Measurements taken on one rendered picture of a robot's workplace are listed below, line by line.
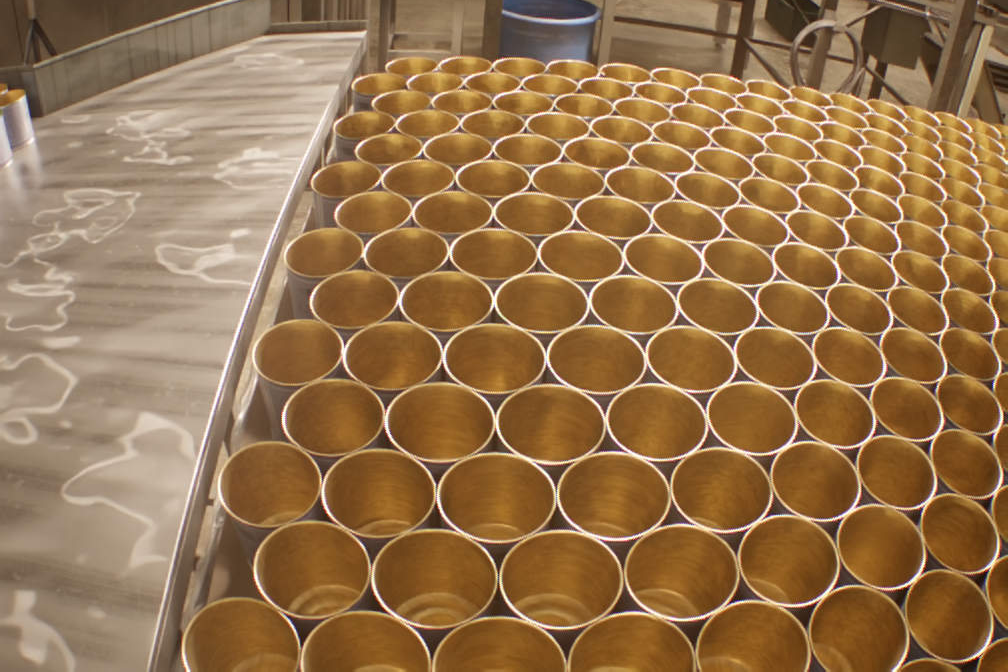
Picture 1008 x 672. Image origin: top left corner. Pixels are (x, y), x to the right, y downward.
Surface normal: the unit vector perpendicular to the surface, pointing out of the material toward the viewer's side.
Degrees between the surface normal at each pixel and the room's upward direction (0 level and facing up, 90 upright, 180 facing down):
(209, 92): 0
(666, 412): 91
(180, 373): 0
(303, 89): 0
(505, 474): 91
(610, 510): 91
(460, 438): 91
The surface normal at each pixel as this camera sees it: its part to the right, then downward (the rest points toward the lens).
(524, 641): -0.48, 0.54
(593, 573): -0.74, 0.40
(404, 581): 0.62, 0.51
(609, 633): 0.18, 0.62
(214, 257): 0.07, -0.78
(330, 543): -0.10, 0.62
